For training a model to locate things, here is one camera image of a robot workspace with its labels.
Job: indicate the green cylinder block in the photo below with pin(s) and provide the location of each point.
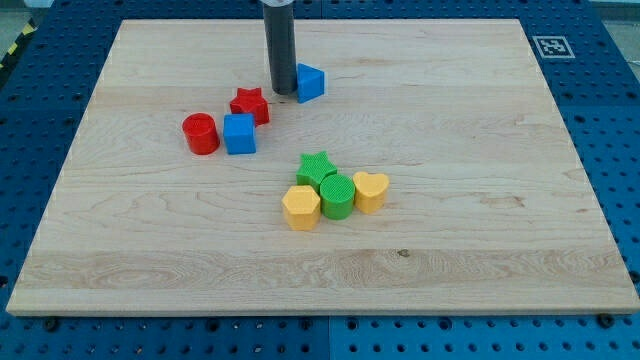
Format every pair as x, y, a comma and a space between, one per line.
337, 194

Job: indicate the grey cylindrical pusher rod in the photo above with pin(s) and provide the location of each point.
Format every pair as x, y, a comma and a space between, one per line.
280, 36

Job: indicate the white fiducial marker tag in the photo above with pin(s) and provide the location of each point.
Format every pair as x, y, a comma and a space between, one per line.
553, 47

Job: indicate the yellow heart block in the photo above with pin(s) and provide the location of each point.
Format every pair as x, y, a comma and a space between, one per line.
371, 191

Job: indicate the green star block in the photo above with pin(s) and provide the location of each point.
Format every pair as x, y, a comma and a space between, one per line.
314, 168

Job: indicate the blue triangular prism block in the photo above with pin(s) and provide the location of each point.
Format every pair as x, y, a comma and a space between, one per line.
310, 81

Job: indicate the yellow black hazard tape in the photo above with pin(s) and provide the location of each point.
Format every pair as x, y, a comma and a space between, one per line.
18, 47

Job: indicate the light wooden board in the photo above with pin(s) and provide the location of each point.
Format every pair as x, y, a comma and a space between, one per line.
489, 210

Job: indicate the blue cube block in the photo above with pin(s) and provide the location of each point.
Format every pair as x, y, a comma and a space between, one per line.
239, 134

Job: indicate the red cylinder block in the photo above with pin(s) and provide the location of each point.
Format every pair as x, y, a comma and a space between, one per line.
201, 133

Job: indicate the yellow hexagon block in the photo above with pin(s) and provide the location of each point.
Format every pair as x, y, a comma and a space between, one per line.
301, 207

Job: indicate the red star block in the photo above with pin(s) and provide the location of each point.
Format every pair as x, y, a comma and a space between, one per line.
251, 100

